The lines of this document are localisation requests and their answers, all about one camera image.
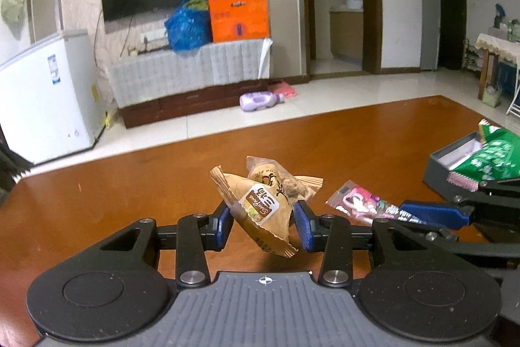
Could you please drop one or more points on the white chest freezer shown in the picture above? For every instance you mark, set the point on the white chest freezer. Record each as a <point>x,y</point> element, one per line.
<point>44,99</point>

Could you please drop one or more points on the clear brown snack packet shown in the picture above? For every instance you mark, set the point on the clear brown snack packet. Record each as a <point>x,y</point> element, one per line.
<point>300,186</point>

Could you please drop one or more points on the pink snack packet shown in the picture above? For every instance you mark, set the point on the pink snack packet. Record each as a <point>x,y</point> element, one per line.
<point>357,202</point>

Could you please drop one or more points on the dark ribbed object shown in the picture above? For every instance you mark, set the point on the dark ribbed object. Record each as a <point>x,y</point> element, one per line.
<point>12,164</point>

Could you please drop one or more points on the small green bag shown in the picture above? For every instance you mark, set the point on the small green bag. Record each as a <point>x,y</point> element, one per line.
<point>491,95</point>

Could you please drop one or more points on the white power strip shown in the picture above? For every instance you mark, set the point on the white power strip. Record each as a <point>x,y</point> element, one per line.
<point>153,35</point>

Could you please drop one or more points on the blue plastic bag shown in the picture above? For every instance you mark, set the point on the blue plastic bag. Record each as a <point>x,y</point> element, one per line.
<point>187,30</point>

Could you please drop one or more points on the purple bottle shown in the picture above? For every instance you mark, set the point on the purple bottle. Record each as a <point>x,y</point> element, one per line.
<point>260,101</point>

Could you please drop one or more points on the wooden kitchen counter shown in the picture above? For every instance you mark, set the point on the wooden kitchen counter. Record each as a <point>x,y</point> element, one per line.
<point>345,34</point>

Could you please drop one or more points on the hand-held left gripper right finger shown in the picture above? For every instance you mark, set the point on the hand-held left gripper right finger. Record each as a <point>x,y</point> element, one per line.
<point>304,227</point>

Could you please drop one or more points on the blue object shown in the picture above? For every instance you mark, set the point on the blue object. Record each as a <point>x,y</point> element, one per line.
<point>499,13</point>

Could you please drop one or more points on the white folding chair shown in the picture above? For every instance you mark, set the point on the white folding chair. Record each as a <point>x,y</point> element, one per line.
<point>515,95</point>

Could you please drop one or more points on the pink floor item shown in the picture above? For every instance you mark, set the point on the pink floor item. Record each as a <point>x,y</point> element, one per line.
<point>284,90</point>

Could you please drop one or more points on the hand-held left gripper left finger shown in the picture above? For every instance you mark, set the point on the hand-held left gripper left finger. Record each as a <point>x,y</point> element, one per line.
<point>222,229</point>

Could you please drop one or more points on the side table with lace cloth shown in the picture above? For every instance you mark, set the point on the side table with lace cloth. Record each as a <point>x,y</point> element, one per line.
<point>499,46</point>

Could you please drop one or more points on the grey cardboard box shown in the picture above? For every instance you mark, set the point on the grey cardboard box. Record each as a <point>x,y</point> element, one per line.
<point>436,172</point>

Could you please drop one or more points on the brown triangular snack packet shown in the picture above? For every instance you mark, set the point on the brown triangular snack packet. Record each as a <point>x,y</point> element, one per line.
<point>260,208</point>

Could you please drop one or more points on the orange paper bag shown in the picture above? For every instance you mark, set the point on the orange paper bag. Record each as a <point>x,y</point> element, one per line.
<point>239,17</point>

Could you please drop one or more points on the white cabinet cloth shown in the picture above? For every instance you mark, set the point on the white cabinet cloth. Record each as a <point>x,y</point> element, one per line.
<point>183,70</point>

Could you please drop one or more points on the yellow plastic bag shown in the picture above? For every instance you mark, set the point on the yellow plastic bag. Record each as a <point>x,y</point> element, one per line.
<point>111,118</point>

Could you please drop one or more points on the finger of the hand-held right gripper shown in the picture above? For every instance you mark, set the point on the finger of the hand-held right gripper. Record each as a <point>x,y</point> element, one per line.
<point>459,247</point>
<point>434,213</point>

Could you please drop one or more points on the green snack bag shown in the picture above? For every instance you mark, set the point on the green snack bag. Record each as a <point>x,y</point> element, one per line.
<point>495,160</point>

